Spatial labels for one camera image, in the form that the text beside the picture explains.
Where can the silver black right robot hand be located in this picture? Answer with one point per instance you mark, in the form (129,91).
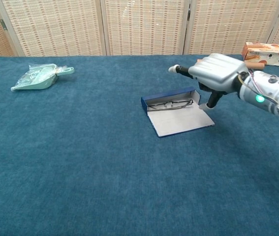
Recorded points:
(218,71)

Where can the thin wire-frame eyeglasses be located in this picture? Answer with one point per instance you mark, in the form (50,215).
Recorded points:
(168,104)

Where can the blue glasses case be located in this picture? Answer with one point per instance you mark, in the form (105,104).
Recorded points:
(178,120)

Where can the wooden rolling pin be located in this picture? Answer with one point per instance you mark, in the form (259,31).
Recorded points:
(256,66)

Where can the orange biscuit box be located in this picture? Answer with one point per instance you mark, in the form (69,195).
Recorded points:
(264,52)

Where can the bamboo folding screen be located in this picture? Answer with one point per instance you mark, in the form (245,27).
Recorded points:
(141,24)

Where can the blue table cloth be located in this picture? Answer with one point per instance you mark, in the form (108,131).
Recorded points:
(80,147)

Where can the green dustpan in plastic bag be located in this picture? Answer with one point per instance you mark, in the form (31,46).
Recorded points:
(38,78)

